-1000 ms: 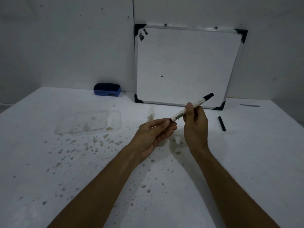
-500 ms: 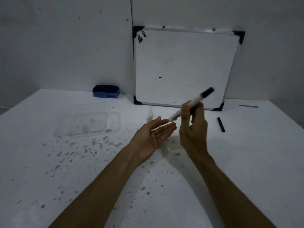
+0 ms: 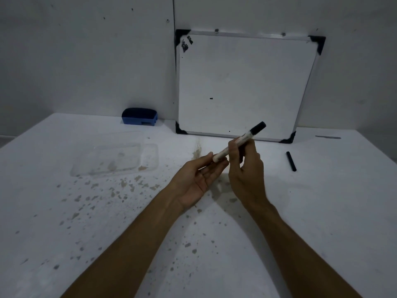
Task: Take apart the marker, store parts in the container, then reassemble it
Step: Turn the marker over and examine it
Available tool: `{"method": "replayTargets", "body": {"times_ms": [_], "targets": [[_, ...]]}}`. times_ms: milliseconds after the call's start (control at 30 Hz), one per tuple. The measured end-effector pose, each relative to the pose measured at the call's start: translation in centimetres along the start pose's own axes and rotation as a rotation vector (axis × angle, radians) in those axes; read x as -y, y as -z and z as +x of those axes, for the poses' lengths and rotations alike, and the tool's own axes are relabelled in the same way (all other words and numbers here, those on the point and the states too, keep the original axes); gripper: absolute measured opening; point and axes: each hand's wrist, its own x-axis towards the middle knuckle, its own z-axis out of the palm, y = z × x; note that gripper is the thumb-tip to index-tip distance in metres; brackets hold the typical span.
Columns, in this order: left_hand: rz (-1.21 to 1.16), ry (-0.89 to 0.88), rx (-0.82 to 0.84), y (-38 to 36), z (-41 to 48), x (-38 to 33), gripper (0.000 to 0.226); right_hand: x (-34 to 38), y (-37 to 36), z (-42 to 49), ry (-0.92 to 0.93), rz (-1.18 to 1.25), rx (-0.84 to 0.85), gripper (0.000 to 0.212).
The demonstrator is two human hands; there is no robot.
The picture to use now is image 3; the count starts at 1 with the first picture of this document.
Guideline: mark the person's right hand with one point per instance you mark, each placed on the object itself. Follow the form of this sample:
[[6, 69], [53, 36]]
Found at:
[[248, 179]]

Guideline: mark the blue whiteboard eraser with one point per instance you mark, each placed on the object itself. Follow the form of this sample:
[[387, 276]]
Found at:
[[139, 116]]

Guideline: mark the person's left forearm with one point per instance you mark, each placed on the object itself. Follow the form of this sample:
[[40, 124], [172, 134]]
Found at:
[[130, 248]]

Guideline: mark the person's right forearm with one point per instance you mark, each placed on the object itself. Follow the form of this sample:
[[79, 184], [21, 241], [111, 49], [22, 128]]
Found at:
[[297, 254]]

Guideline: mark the clear plastic tray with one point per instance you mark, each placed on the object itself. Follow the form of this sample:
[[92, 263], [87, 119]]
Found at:
[[116, 159]]

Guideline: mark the person's right thumb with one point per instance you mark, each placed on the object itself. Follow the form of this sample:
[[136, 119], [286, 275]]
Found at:
[[233, 155]]

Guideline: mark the person's left thumb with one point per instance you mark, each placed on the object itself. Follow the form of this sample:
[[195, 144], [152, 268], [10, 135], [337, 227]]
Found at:
[[204, 159]]

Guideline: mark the white framed whiteboard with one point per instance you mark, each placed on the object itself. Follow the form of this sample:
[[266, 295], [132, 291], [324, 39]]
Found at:
[[245, 86]]

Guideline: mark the grey flat strip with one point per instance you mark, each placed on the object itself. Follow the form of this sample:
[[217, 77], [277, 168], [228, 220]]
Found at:
[[328, 137]]

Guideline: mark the white marker pen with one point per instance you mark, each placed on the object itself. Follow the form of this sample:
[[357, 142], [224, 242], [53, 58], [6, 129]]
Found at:
[[238, 141]]

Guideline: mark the black marker cap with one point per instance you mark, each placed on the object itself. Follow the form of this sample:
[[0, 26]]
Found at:
[[291, 161]]

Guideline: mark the person's left hand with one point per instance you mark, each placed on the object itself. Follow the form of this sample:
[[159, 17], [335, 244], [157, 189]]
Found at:
[[192, 179]]

